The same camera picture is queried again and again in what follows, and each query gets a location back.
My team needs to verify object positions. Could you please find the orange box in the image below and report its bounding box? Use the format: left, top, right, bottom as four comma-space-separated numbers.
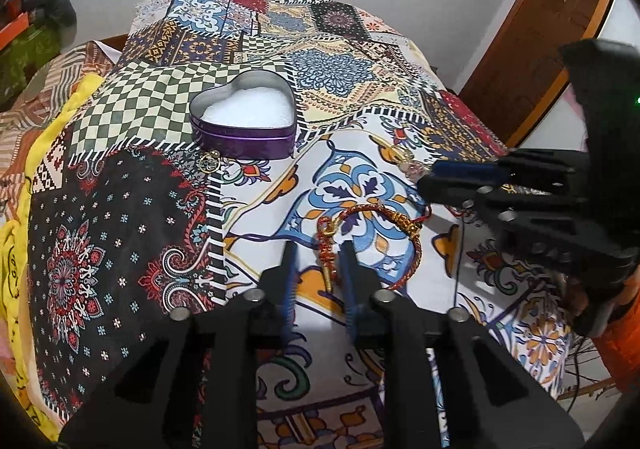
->
0, 13, 29, 50

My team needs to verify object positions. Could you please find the red braided cord bracelet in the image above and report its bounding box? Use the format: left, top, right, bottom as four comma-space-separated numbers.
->
316, 202, 433, 294

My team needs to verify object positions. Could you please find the purple heart-shaped tin box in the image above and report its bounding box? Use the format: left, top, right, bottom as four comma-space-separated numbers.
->
189, 69, 297, 160

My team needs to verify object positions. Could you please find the brown wooden wardrobe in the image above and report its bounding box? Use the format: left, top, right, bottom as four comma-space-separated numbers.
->
460, 0, 613, 146

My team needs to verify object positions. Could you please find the brown striped blanket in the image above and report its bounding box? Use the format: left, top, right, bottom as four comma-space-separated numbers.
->
0, 41, 119, 221

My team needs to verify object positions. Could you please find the green patterned box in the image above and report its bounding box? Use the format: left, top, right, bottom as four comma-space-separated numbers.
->
0, 24, 61, 110

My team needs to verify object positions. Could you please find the gold and silver jewelry pile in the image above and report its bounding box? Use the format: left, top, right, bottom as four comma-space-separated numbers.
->
388, 146, 430, 183

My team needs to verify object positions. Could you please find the yellow cloth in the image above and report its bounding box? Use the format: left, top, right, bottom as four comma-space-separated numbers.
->
0, 72, 106, 439

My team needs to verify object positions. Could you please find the colourful patchwork bed cover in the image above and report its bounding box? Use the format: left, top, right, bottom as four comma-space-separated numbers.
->
13, 0, 570, 448

